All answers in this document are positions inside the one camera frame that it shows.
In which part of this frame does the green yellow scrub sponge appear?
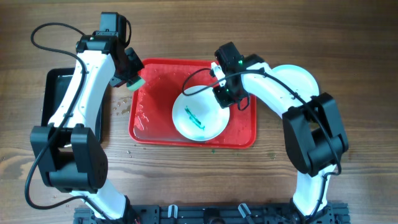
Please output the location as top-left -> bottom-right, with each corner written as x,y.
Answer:
126,75 -> 146,91

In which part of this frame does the white plate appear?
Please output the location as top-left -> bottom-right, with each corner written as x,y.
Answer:
272,65 -> 320,102
172,85 -> 230,141

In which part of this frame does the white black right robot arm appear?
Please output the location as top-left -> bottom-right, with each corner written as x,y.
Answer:
210,55 -> 348,221

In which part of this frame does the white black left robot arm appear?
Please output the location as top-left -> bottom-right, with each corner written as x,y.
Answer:
30,32 -> 144,223

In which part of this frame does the red plastic tray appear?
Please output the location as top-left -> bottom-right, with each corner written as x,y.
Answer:
129,58 -> 257,149

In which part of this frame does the black soapy water tray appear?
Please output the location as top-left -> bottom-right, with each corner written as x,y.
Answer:
41,67 -> 104,144

